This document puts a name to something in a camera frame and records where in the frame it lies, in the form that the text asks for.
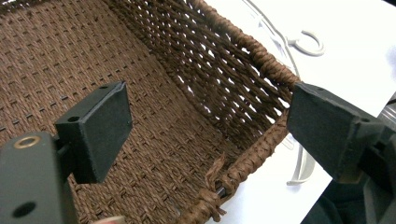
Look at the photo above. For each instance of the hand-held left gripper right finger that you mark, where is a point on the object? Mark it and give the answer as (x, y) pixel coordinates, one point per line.
(327, 130)

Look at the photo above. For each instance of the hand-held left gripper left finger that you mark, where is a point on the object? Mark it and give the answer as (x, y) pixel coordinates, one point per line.
(93, 130)

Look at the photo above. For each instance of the brown woven basket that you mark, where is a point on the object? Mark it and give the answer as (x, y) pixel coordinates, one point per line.
(155, 102)

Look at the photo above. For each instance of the white clothes hanger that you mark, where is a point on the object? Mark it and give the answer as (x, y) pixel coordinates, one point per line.
(308, 43)

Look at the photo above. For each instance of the clear plastic clothes hanger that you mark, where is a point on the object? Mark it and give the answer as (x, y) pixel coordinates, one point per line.
(274, 34)

